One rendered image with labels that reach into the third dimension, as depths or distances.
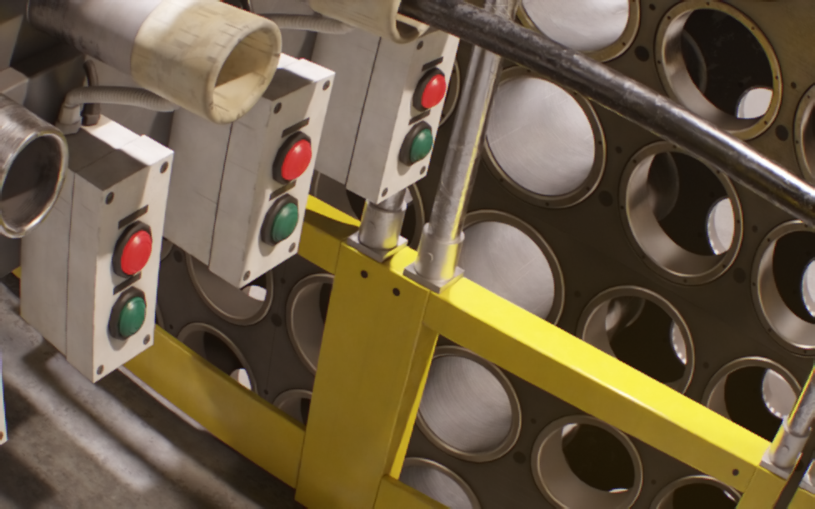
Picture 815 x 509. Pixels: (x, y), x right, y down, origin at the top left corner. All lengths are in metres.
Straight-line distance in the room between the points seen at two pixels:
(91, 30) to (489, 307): 0.77
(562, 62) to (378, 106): 0.30
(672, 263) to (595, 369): 0.91
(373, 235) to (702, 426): 0.41
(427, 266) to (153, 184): 0.64
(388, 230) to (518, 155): 0.97
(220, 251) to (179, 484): 0.76
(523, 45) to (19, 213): 0.34
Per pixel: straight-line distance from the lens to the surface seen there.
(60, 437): 1.72
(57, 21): 0.78
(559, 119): 2.54
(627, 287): 2.29
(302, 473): 1.66
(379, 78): 1.05
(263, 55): 0.73
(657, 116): 0.77
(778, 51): 2.03
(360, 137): 1.07
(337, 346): 1.52
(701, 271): 2.23
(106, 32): 0.74
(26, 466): 1.67
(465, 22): 0.81
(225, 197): 0.94
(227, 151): 0.93
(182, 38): 0.70
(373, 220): 1.43
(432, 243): 1.40
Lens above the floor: 1.17
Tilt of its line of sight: 32 degrees down
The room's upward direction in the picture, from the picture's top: 14 degrees clockwise
